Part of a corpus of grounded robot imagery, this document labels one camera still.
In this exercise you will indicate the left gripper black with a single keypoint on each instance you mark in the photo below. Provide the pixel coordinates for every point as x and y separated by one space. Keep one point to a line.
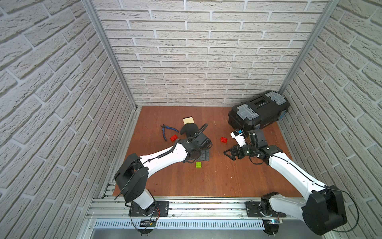
201 154

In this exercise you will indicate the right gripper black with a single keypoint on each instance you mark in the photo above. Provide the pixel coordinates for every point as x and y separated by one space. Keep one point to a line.
232 151

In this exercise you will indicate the red curved lego brick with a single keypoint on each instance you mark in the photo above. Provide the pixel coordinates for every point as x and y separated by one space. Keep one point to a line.
223 139
174 138

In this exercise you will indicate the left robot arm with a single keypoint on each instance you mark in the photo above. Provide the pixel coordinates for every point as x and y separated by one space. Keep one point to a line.
131 178

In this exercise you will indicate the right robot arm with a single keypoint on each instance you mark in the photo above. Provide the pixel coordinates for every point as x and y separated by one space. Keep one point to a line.
322 207

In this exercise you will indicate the black work glove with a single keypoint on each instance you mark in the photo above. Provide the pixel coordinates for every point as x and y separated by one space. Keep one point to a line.
189 129

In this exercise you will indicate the black plastic toolbox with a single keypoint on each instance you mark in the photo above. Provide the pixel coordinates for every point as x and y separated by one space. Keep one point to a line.
258 112

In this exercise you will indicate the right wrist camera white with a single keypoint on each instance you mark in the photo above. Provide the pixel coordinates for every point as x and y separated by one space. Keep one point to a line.
239 136

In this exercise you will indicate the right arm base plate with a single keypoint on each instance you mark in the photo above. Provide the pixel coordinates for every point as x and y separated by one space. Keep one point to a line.
256 209

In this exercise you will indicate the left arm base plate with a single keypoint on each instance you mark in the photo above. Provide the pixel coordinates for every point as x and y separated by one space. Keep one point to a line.
158 208

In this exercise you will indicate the aluminium rail frame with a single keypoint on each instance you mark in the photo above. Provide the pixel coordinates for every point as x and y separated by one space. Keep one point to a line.
189 213

